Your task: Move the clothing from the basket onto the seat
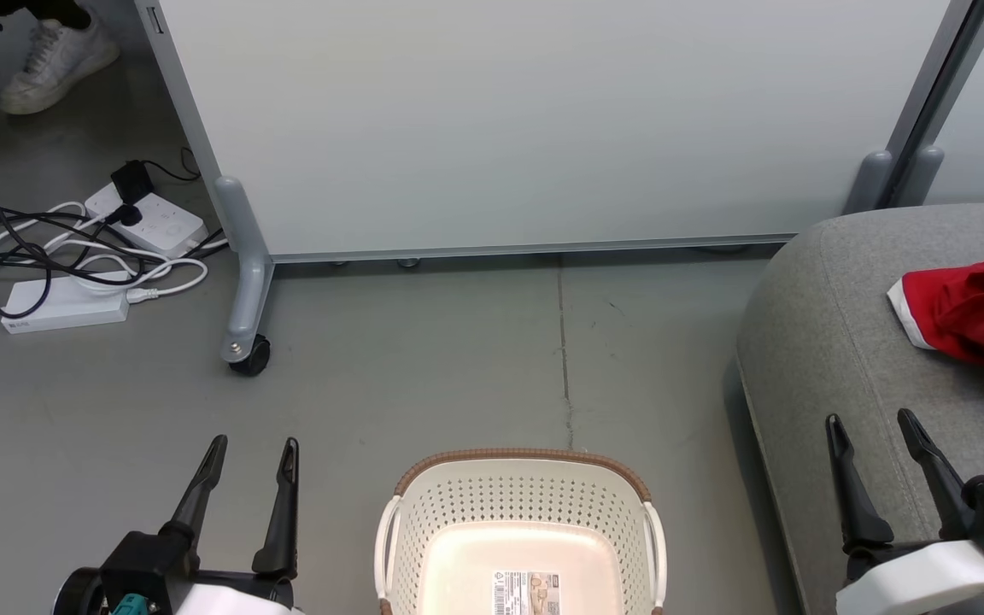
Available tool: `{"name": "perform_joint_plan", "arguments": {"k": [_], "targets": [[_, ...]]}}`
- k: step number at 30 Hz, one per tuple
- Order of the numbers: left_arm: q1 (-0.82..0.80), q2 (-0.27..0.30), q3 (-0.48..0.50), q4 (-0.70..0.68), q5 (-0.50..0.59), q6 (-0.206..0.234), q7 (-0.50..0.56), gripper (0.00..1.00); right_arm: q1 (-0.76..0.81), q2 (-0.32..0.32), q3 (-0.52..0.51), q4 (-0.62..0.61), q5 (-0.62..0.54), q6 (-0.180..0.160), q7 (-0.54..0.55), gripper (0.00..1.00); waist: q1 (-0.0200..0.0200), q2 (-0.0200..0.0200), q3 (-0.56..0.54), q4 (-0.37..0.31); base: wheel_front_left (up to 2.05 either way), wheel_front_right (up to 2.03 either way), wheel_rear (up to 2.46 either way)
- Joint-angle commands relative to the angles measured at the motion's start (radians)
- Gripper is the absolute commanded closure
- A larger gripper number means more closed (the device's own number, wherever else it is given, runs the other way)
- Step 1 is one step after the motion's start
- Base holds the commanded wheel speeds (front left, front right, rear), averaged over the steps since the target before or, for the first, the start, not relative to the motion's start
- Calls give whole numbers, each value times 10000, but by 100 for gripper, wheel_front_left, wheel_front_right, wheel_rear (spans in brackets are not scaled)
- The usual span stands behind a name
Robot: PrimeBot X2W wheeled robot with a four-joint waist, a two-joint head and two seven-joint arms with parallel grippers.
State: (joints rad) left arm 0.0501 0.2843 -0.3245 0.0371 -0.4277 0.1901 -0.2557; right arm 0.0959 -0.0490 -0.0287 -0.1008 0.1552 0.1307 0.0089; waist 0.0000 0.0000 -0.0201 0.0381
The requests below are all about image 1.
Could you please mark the basket label sticker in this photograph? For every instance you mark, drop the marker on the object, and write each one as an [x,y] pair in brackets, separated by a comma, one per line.
[526,594]

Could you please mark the black caster wheel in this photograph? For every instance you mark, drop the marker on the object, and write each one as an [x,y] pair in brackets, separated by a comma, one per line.
[253,359]

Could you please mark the cream perforated laundry basket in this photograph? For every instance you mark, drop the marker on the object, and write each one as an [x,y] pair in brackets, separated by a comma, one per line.
[526,512]

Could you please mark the grey partition foot post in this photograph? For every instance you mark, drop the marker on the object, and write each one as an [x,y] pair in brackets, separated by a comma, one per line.
[869,184]
[919,175]

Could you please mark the red clothing with white trim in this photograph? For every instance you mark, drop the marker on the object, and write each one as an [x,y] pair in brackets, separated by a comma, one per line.
[983,307]

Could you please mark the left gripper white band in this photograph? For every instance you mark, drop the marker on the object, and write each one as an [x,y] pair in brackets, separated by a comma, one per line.
[236,594]

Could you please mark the large white partition panel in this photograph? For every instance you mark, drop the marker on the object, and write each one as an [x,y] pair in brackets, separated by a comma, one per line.
[543,111]

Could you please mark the white long power strip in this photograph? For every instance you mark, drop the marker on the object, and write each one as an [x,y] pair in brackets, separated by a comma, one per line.
[65,307]

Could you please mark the white square power strip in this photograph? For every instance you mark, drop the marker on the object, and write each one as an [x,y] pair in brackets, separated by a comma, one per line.
[166,226]

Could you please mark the black power adapter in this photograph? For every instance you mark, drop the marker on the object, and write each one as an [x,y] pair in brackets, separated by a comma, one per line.
[131,181]

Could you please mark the black trouser leg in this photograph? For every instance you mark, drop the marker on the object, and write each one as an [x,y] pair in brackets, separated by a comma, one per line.
[35,8]

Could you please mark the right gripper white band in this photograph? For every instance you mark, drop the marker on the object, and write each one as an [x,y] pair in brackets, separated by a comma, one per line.
[928,576]

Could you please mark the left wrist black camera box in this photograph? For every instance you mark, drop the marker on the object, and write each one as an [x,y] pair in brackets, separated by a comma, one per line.
[137,568]

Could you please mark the grey partition leg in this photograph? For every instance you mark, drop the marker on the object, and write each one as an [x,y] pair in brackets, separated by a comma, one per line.
[246,273]

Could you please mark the black plug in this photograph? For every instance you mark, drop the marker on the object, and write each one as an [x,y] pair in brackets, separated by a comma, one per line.
[126,214]

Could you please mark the grey fabric sofa seat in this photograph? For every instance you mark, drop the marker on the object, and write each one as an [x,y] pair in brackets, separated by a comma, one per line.
[834,325]

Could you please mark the white sneaker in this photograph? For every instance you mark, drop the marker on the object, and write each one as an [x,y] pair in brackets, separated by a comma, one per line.
[56,64]

